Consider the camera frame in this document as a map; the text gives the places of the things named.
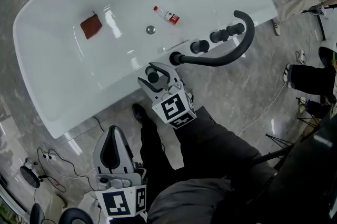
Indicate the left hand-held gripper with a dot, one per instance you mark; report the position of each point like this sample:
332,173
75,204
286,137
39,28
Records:
118,202

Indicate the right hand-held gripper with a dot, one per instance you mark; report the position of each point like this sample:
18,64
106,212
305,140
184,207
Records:
173,110

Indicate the person's right forearm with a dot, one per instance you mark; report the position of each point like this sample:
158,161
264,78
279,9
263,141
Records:
223,146

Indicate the person's left black shoe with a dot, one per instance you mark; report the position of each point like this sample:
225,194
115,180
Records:
139,113

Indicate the slim chrome plate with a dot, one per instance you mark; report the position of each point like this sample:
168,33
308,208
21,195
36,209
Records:
179,44

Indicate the person's black trousers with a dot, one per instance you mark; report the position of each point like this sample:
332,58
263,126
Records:
158,149

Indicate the black curved faucet spout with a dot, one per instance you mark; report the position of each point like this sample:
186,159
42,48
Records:
210,61

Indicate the round metal drain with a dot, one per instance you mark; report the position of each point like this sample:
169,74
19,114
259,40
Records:
150,29

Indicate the white power strip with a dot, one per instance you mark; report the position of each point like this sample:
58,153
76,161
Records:
51,156

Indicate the clear bottle with red label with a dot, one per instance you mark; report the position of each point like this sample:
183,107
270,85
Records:
168,15

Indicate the black toilet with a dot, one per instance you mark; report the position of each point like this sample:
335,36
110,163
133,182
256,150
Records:
76,217

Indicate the black round dotted disc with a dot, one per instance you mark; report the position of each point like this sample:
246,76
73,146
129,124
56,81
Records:
29,175

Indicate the dark red cloth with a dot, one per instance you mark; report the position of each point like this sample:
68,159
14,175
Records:
91,25

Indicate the person's dark gray jacket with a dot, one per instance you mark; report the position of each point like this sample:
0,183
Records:
200,202

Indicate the black tripod stand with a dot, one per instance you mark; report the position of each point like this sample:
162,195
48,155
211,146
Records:
279,140

